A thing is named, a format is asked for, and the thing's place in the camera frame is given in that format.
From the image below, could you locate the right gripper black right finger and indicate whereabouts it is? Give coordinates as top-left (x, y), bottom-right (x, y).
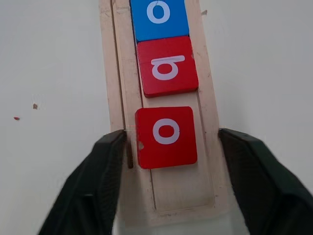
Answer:
top-left (218, 127), bottom-right (313, 235)

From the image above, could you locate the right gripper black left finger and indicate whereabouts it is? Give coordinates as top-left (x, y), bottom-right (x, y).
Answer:
top-left (36, 129), bottom-right (134, 235)

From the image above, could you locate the red letter tile o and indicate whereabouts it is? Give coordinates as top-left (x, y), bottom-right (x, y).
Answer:
top-left (134, 106), bottom-right (199, 170)

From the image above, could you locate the red letter tile b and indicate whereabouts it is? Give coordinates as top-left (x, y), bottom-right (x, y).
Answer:
top-left (136, 36), bottom-right (200, 99)

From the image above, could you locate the wooden letter tray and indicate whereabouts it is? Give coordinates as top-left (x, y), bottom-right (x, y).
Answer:
top-left (98, 0), bottom-right (235, 228)

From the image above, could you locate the blue letter tile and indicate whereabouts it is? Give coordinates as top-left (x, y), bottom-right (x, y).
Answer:
top-left (129, 0), bottom-right (190, 43)

